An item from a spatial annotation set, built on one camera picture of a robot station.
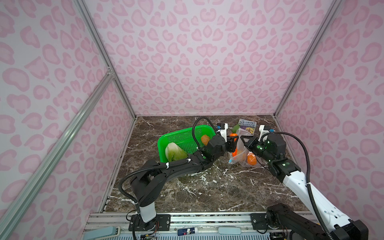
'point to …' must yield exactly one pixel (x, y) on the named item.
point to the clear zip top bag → (242, 155)
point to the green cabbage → (173, 152)
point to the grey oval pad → (229, 230)
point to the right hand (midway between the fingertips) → (240, 135)
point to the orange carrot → (234, 134)
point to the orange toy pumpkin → (251, 158)
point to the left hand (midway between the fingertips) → (239, 135)
